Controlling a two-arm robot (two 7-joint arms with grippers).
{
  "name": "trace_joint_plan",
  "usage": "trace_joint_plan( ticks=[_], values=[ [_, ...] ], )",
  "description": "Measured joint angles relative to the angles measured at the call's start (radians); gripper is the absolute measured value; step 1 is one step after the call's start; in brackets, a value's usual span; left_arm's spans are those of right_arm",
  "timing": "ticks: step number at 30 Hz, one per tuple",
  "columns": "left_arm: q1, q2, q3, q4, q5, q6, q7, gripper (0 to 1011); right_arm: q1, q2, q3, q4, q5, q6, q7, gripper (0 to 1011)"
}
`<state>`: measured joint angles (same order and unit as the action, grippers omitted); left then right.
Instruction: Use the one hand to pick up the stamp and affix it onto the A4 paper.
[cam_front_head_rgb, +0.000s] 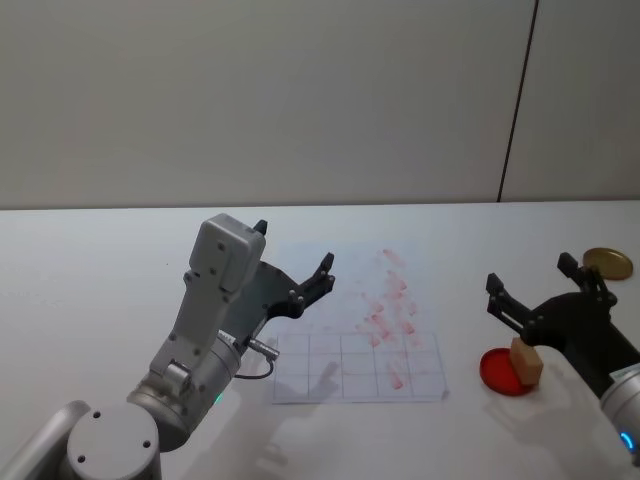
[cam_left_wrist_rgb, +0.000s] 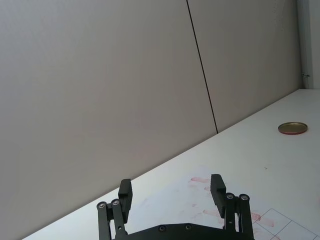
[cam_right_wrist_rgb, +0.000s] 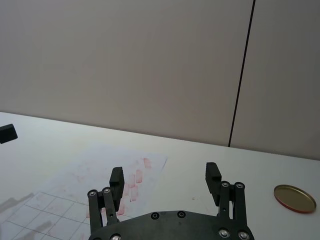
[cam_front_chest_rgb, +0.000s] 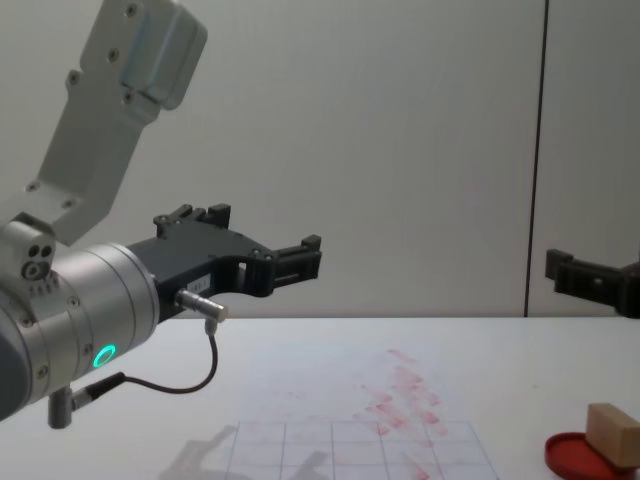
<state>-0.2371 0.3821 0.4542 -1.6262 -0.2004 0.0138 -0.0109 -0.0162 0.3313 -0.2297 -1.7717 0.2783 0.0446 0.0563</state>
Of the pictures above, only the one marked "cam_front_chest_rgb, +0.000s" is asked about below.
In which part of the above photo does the red round plastic lid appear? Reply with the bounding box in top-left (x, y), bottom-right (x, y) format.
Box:
top-left (544, 431), bottom-right (640, 480)

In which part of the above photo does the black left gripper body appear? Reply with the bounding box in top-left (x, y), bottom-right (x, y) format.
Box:
top-left (125, 225), bottom-right (275, 322)

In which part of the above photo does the clear gridded sheet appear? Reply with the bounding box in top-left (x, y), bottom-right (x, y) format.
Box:
top-left (225, 420), bottom-right (502, 480)

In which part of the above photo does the thin dark gripper cable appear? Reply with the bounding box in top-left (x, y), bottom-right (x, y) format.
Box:
top-left (69, 287), bottom-right (232, 404)

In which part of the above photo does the wooden block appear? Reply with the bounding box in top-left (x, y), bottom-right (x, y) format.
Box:
top-left (585, 402), bottom-right (640, 469)

